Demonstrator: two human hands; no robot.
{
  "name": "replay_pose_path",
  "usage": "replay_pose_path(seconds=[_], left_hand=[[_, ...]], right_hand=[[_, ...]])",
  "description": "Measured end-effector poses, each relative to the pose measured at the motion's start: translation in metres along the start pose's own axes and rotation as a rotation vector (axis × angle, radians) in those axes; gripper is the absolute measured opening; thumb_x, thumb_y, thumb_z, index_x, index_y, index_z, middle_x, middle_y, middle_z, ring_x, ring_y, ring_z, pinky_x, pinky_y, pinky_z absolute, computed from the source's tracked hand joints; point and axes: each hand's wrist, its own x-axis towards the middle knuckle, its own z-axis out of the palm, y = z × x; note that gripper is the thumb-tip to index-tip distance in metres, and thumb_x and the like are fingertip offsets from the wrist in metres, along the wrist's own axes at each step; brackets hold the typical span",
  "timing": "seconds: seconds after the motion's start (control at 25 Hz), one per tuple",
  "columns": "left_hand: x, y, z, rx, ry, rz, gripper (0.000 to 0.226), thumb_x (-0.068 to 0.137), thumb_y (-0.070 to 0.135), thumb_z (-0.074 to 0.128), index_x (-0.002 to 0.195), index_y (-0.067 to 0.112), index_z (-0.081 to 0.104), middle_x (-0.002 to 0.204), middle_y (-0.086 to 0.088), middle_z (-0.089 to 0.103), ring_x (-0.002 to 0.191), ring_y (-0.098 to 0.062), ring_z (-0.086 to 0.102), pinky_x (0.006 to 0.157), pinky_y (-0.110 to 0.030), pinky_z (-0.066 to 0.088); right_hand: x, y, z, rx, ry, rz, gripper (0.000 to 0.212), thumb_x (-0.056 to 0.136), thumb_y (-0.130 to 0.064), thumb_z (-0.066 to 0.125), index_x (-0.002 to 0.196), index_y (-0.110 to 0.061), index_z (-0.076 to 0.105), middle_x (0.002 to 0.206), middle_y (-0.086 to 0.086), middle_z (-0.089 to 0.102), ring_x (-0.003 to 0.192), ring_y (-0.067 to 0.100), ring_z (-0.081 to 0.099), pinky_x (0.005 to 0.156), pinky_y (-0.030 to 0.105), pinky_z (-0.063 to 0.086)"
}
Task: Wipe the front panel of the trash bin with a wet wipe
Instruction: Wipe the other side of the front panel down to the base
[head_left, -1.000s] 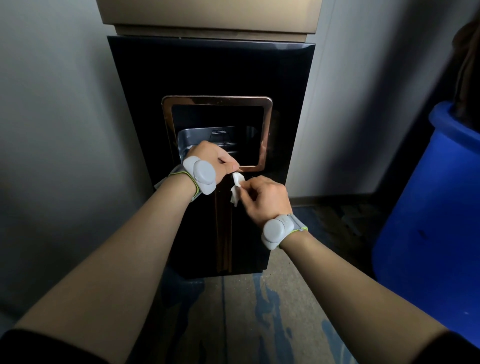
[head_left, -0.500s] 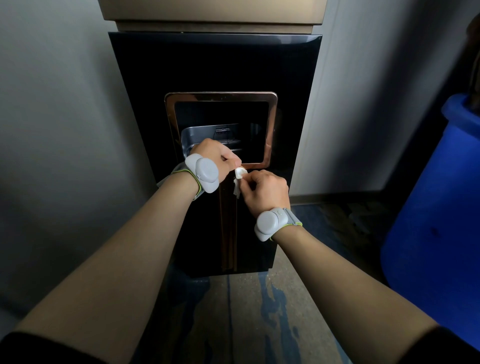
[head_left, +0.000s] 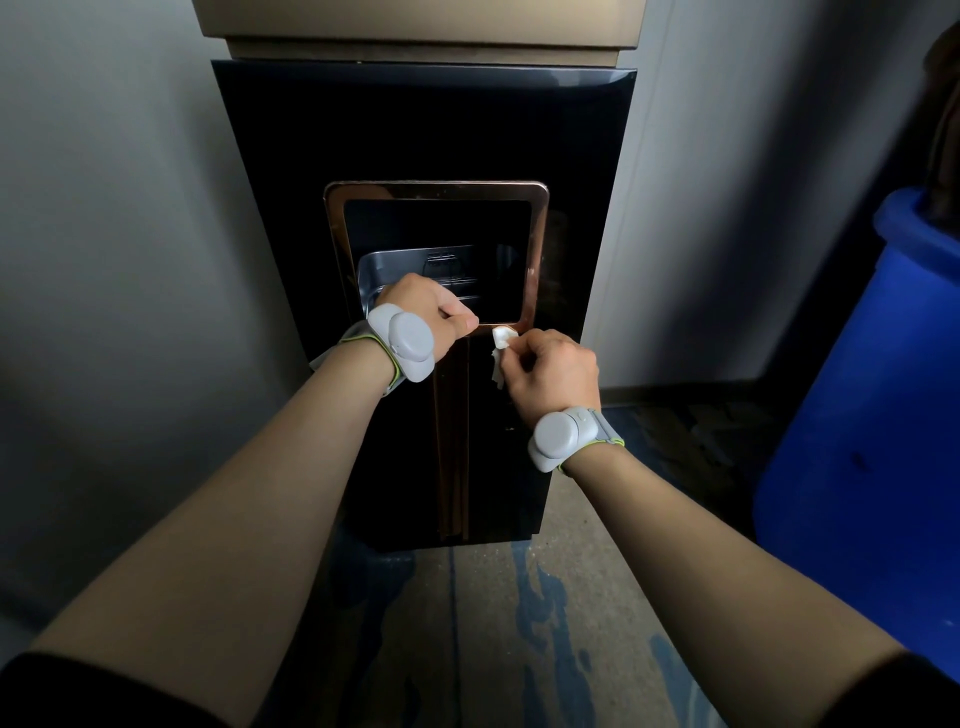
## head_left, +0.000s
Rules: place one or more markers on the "person's right forearm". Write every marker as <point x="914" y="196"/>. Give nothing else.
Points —
<point x="712" y="585"/>

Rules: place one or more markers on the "person's black sleeve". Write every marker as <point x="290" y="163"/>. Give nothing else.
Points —
<point x="82" y="694"/>
<point x="900" y="694"/>

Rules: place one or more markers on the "copper dispenser recess frame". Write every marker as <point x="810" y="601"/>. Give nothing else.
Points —
<point x="538" y="247"/>

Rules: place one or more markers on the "silver metal drip tray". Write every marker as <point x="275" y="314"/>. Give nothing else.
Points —
<point x="394" y="266"/>

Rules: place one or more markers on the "white tissue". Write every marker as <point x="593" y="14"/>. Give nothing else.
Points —
<point x="501" y="339"/>

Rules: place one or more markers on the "grey left wrist tracker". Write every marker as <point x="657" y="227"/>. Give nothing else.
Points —
<point x="409" y="341"/>

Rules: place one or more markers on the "grey right wrist tracker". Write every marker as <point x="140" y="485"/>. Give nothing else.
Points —
<point x="562" y="439"/>

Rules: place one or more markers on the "person's black right sleeve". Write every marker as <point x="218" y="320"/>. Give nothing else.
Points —
<point x="900" y="694"/>

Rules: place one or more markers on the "person's left fingers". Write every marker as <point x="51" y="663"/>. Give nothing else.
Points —
<point x="459" y="321"/>

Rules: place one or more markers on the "blue plastic bin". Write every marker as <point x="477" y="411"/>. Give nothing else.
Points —
<point x="877" y="450"/>

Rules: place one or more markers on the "person's right hand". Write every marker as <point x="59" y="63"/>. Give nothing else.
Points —
<point x="559" y="375"/>

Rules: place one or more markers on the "black gold water dispenser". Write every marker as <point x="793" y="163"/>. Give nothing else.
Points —
<point x="300" y="150"/>

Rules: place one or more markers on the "person's black left sleeve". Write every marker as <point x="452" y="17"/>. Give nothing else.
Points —
<point x="82" y="694"/>

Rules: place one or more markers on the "person's right thumb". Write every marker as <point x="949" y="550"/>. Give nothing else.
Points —
<point x="517" y="361"/>

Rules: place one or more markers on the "person's left hand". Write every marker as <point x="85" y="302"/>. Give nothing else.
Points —
<point x="420" y="296"/>

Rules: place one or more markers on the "person's left forearm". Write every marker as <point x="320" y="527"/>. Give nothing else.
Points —
<point x="247" y="525"/>

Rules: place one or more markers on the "grey wrist tracker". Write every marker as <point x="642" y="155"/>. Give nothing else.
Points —
<point x="409" y="341"/>
<point x="562" y="439"/>

